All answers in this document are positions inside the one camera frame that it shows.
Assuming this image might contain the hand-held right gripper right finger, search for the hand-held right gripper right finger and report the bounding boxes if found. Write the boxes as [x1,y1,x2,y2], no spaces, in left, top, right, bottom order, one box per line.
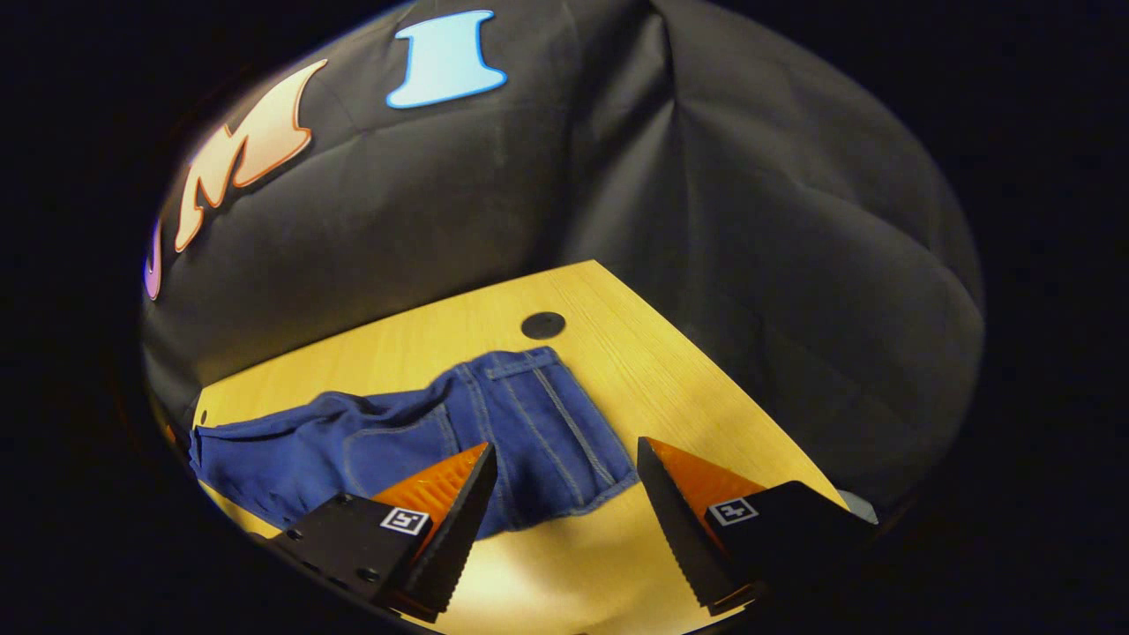
[635,436,880,616]

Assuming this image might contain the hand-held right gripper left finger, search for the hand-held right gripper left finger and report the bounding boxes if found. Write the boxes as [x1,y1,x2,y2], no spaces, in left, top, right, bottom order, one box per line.
[267,442,499,624]

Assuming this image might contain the blue denim jeans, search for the blue denim jeans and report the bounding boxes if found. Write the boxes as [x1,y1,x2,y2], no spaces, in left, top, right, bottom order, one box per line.
[188,346,640,541]

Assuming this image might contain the black backdrop cloth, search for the black backdrop cloth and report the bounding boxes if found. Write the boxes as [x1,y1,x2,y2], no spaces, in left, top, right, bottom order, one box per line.
[141,0,986,521]

